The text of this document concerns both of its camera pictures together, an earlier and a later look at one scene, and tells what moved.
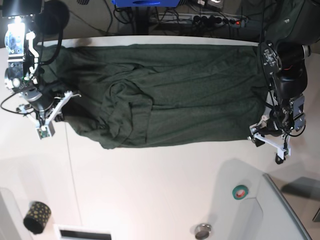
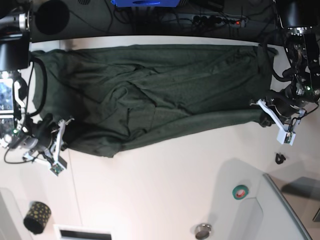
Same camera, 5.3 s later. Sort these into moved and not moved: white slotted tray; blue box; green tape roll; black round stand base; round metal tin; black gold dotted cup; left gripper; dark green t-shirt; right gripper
Moved: dark green t-shirt; right gripper; left gripper
Not moved: black gold dotted cup; black round stand base; round metal tin; white slotted tray; blue box; green tape roll
